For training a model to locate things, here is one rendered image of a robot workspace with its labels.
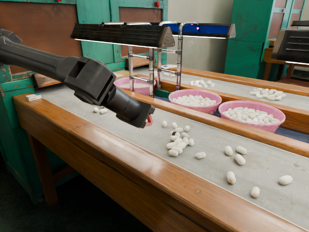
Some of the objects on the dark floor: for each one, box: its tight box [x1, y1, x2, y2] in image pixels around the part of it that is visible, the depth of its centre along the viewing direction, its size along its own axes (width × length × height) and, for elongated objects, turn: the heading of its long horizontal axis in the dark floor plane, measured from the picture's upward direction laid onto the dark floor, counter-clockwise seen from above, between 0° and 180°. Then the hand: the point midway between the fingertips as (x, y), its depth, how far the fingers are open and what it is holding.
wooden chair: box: [275, 63, 309, 87], centre depth 244 cm, size 44×43×91 cm
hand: (150, 122), depth 65 cm, fingers closed
